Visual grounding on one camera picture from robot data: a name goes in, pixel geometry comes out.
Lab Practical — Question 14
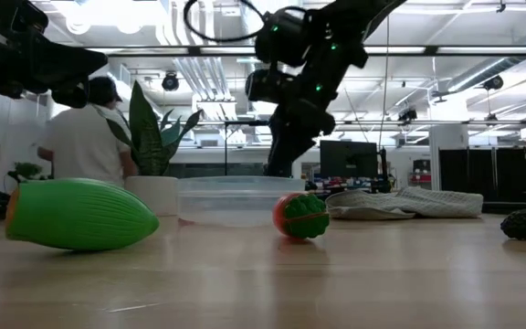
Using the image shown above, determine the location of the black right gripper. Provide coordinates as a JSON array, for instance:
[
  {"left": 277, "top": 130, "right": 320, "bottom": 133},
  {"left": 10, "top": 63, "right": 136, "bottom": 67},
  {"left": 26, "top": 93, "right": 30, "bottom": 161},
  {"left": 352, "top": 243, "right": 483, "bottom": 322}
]
[{"left": 264, "top": 97, "right": 338, "bottom": 178}]

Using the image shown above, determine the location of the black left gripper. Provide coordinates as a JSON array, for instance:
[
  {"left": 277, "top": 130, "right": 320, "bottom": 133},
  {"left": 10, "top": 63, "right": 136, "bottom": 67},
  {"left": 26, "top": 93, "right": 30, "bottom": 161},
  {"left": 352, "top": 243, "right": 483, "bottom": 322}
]
[{"left": 0, "top": 27, "right": 110, "bottom": 110}]

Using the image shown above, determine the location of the orange toy carrot green top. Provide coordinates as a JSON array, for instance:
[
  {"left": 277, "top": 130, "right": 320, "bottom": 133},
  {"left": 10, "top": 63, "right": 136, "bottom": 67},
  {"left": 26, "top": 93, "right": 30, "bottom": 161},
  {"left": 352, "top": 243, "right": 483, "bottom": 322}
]
[{"left": 271, "top": 192, "right": 331, "bottom": 240}]

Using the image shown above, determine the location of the green toy corn cob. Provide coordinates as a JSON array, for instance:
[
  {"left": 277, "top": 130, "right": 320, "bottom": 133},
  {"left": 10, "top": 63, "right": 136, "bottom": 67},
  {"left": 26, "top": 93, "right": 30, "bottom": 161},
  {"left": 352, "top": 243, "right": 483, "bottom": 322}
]
[{"left": 5, "top": 177, "right": 161, "bottom": 252}]

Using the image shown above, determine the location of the clear plastic tupperware container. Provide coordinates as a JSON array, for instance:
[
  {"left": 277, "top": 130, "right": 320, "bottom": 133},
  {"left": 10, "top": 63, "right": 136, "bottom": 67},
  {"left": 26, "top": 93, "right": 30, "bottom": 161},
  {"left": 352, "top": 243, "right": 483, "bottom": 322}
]
[{"left": 176, "top": 175, "right": 308, "bottom": 228}]

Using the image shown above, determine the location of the black computer monitor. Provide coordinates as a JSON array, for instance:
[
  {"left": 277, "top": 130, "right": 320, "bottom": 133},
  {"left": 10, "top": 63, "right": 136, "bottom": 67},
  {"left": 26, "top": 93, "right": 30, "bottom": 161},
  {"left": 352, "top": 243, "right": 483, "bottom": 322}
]
[{"left": 319, "top": 139, "right": 379, "bottom": 180}]

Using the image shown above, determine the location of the person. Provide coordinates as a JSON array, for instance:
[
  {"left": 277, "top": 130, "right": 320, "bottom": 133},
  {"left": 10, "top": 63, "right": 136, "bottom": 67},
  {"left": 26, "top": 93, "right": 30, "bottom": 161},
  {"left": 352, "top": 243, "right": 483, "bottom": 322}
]
[{"left": 37, "top": 76, "right": 139, "bottom": 186}]

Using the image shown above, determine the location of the black ceiling spotlight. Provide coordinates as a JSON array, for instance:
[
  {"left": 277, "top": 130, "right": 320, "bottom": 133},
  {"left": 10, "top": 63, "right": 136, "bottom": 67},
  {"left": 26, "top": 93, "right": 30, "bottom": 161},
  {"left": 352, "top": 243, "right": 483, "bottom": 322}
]
[
  {"left": 482, "top": 74, "right": 505, "bottom": 91},
  {"left": 161, "top": 72, "right": 181, "bottom": 92}
]

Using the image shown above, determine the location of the small green background plant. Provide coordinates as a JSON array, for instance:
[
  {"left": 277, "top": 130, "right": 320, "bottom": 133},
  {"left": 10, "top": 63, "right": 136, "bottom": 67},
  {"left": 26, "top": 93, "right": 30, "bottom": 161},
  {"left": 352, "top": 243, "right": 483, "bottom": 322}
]
[{"left": 6, "top": 161, "right": 50, "bottom": 183}]

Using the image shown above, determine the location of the grey crumpled cloth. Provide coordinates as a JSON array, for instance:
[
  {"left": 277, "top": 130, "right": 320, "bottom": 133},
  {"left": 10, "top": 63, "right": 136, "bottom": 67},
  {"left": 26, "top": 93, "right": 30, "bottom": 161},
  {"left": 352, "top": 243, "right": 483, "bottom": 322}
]
[{"left": 325, "top": 186, "right": 485, "bottom": 221}]

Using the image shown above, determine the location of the snake plant in white pot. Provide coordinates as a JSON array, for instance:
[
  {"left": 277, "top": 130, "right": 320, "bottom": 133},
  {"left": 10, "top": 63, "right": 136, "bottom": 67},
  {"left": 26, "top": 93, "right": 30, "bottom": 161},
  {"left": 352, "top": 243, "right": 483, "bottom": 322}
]
[{"left": 104, "top": 80, "right": 204, "bottom": 218}]

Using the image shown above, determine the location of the white square column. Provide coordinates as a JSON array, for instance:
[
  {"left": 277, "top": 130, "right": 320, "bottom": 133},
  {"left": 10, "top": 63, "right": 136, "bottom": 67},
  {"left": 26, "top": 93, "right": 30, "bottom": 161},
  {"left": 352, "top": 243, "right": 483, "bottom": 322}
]
[{"left": 428, "top": 124, "right": 470, "bottom": 191}]

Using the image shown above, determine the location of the black cabinet row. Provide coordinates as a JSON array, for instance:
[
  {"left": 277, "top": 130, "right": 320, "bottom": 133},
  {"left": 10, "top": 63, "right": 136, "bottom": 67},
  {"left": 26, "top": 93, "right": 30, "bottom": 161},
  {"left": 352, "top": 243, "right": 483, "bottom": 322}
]
[{"left": 437, "top": 139, "right": 526, "bottom": 215}]

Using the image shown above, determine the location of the black right arm cable loop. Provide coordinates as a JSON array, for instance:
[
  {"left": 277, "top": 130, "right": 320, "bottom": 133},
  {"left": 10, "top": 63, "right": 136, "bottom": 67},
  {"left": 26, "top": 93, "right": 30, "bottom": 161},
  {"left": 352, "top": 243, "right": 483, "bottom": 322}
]
[{"left": 183, "top": 0, "right": 312, "bottom": 44}]

